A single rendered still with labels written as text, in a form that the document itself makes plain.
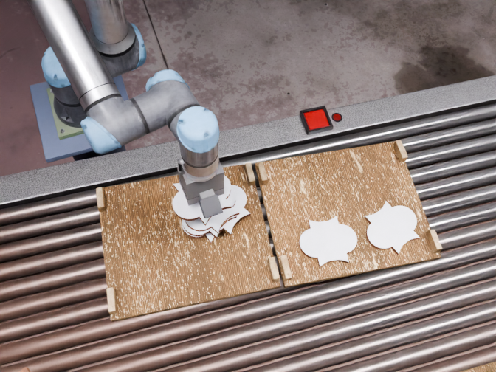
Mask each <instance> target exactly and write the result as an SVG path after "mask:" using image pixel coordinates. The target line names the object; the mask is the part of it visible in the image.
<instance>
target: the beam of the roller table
mask: <svg viewBox="0 0 496 372"><path fill-rule="evenodd" d="M494 103H496V75H493V76H489V77H482V78H478V79H474V80H468V81H464V82H460V83H454V84H450V85H446V86H439V87H435V88H431V89H425V90H421V91H417V92H410V93H406V94H400V95H396V96H392V97H385V98H381V99H377V100H371V101H367V102H363V103H356V104H352V105H348V106H341V107H338V108H331V109H327V112H328V115H329V117H330V119H331V122H332V124H333V130H330V131H324V132H320V133H316V134H310V135H307V133H306V130H305V127H304V124H303V121H302V119H301V117H300V115H298V116H294V117H287V118H283V119H279V120H273V121H269V122H265V123H259V124H254V125H248V126H244V127H240V128H234V129H230V130H226V131H220V132H219V139H218V159H219V161H220V162H224V161H228V160H232V159H238V158H242V157H246V156H252V155H256V154H262V153H266V152H270V151H276V150H280V149H284V148H290V147H294V146H298V145H304V144H308V143H311V142H318V141H321V140H328V139H331V138H335V137H341V136H345V135H349V134H355V133H359V132H363V131H370V130H373V129H377V128H383V127H387V126H391V125H397V124H401V123H407V122H411V121H414V120H421V119H424V118H428V117H434V116H438V115H442V114H449V113H453V112H456V111H463V110H466V109H473V108H476V107H480V106H486V105H490V104H494ZM334 113H339V114H341V115H342V120H341V121H340V122H334V121H333V120H332V118H331V116H332V114H334ZM181 158H182V156H181V151H180V145H179V143H178V141H177V140H176V141H172V142H165V143H161V144H157V145H151V146H147V147H143V148H136V149H132V150H128V151H122V152H118V153H114V154H107V155H103V156H96V157H92V158H89V159H82V160H78V161H74V162H67V163H63V164H60V165H53V166H49V167H45V168H39V169H35V170H29V171H25V172H20V173H14V174H10V175H6V176H0V209H4V208H8V207H15V206H18V205H22V204H28V203H32V202H38V201H42V200H46V199H52V198H56V197H59V196H66V195H69V194H73V193H79V192H83V191H87V190H94V189H96V188H98V187H108V186H111V185H118V184H121V183H125V182H131V181H135V180H139V179H145V178H149V177H152V176H159V175H162V174H166V173H173V172H177V171H178V169H177V168H178V165H177V160H178V159H181Z"/></svg>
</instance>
